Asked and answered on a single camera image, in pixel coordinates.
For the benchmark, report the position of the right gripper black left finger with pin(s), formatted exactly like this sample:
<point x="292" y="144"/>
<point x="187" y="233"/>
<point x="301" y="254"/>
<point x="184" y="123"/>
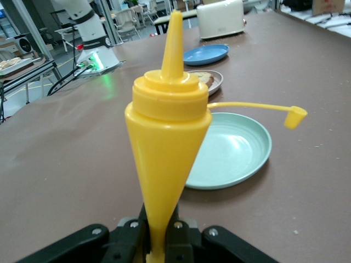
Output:
<point x="131" y="241"/>

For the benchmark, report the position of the aluminium frame side table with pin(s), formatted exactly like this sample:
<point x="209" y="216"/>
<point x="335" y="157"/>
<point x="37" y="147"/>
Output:
<point x="30" y="79"/>

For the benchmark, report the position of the yellow squeeze bottle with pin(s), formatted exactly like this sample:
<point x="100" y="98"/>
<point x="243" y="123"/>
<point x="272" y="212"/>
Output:
<point x="164" y="137"/>

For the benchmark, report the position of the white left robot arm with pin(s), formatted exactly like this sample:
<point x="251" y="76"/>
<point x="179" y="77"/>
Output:
<point x="85" y="27"/>

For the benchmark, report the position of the beige round plate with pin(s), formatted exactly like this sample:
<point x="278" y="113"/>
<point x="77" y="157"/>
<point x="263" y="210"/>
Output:
<point x="218" y="82"/>

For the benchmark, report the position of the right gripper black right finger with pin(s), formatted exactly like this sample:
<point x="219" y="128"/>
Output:
<point x="178" y="241"/>

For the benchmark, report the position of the mint green round plate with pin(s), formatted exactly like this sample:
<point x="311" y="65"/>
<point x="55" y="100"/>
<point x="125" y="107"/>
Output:
<point x="233" y="153"/>

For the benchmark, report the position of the light crust bread slice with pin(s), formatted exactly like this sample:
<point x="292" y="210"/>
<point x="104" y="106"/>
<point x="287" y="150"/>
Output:
<point x="205" y="78"/>

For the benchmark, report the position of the white box fan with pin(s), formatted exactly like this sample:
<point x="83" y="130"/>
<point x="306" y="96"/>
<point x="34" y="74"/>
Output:
<point x="24" y="45"/>

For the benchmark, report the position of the brown cardboard box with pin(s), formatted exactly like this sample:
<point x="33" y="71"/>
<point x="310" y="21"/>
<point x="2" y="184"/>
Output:
<point x="329" y="6"/>

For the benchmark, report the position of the white chair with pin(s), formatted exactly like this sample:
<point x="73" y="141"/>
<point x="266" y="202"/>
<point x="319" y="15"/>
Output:
<point x="127" y="22"/>

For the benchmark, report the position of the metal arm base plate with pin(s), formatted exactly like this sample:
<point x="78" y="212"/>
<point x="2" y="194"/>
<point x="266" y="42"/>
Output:
<point x="109" y="68"/>

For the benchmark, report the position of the blue round plate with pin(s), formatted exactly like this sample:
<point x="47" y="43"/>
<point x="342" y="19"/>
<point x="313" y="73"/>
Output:
<point x="205" y="54"/>

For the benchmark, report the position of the white tray with bread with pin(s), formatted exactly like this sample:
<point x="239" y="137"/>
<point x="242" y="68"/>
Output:
<point x="13" y="65"/>

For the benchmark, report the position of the white two-slot toaster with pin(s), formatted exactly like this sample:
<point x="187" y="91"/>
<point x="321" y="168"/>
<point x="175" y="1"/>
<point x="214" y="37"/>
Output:
<point x="219" y="19"/>

